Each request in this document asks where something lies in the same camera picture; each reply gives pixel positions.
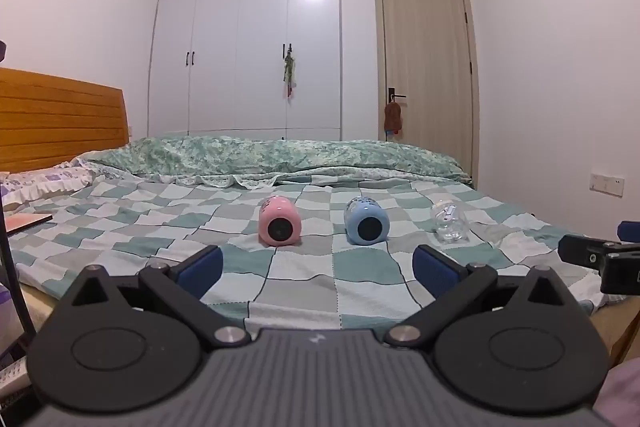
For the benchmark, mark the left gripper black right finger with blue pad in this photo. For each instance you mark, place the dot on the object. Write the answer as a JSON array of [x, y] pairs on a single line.
[[515, 344]]

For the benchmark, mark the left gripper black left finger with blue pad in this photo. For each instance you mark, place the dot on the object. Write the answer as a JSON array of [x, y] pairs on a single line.
[[119, 344]]

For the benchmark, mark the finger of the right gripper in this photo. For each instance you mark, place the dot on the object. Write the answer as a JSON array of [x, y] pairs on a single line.
[[628, 230], [592, 253]]

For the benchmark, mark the pink cup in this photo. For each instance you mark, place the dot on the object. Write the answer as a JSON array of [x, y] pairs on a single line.
[[279, 222]]

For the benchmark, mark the blue cup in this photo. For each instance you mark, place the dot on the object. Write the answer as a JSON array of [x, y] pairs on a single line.
[[366, 222]]

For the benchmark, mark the pink book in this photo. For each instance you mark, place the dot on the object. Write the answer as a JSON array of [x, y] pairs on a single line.
[[23, 221]]

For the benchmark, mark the white purple frilled pillow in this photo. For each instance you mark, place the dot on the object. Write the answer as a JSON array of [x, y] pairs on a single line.
[[20, 188]]

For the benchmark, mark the checkered green bed blanket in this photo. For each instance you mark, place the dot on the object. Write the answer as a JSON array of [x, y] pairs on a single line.
[[321, 282]]

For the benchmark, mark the green floral duvet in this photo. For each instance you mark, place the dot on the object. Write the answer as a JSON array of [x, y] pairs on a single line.
[[222, 161]]

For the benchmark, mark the orange wooden headboard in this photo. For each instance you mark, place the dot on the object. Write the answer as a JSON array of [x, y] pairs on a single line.
[[46, 120]]

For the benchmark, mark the brown plush toy on door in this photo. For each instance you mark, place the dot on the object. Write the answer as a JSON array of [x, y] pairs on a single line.
[[392, 123]]

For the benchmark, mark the beige wooden door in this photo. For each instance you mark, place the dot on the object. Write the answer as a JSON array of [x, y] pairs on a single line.
[[427, 52]]

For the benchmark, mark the green hanging ornament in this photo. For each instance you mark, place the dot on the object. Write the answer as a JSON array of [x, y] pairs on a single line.
[[288, 74]]

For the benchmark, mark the white wardrobe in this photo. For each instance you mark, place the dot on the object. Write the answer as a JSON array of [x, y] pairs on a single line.
[[217, 69]]

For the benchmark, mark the white wall socket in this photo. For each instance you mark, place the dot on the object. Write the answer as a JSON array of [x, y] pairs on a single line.
[[609, 185]]

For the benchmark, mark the black door handle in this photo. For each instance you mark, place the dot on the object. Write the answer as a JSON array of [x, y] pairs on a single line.
[[392, 96]]

